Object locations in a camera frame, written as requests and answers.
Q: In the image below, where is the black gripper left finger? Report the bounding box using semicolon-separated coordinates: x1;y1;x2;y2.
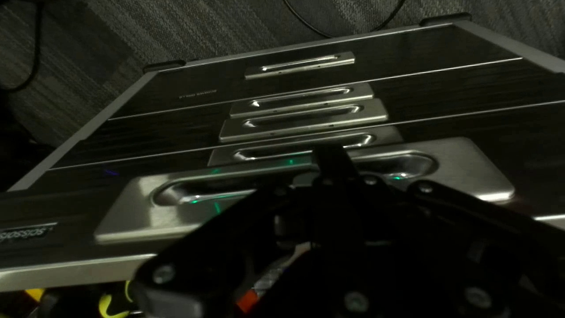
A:
130;144;375;318

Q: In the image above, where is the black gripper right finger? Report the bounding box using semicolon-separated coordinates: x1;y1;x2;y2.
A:
331;144;565;318

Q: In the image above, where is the tool drawer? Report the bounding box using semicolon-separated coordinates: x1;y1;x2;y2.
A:
0;135;565;294

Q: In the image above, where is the dark cabinet drawer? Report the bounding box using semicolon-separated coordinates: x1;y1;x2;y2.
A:
52;76;565;174
82;57;550;147
108;22;527;121
52;99;565;174

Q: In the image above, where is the grey metal tool cabinet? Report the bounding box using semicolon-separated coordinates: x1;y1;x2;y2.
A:
0;15;565;297

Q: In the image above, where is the orange handled screwdriver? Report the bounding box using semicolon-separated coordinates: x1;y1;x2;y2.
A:
236;288;262;315

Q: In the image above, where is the black floor cable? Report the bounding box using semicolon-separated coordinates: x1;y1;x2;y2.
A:
0;0;48;96
281;0;410;34

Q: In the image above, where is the yellow tool handle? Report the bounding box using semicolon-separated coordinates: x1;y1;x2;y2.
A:
96;280;137;318

